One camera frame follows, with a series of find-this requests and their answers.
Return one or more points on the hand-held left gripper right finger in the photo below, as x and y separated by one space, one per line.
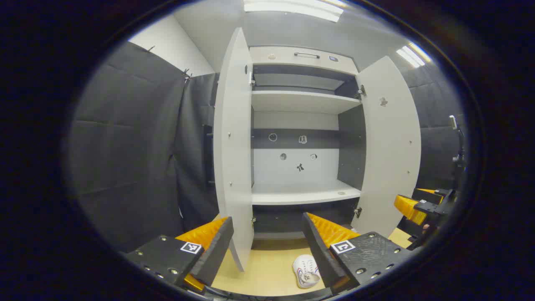
317 246

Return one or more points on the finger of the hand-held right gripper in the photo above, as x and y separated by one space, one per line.
407 208
430 191

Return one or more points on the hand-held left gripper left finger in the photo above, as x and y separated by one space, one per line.
217 246

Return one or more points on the white canvas shoe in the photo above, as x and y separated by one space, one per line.
304 269

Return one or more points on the grey cabinet door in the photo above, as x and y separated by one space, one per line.
232 146
388 146

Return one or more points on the metal door hinge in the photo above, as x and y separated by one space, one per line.
357 212
361 91

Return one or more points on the black tripod stand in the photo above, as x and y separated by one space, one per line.
459 159

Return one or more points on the black backdrop cloth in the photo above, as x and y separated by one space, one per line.
125 146

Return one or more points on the ceiling light panel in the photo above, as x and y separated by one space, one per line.
411 55
292 8

